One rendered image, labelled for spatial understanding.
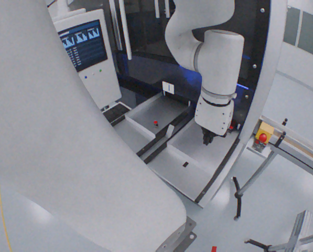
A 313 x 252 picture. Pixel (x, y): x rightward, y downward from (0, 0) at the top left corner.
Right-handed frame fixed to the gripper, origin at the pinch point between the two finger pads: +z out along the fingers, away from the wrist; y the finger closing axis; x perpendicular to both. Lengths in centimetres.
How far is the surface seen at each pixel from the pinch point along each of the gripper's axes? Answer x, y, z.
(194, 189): 7.5, -3.3, 22.3
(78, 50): 2, 89, -21
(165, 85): -28, 43, 7
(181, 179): 7.4, 3.6, 22.3
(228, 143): -23.4, -3.3, 22.1
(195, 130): -19.7, 15.3, 22.1
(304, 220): -29, -85, 55
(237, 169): -79, -18, 110
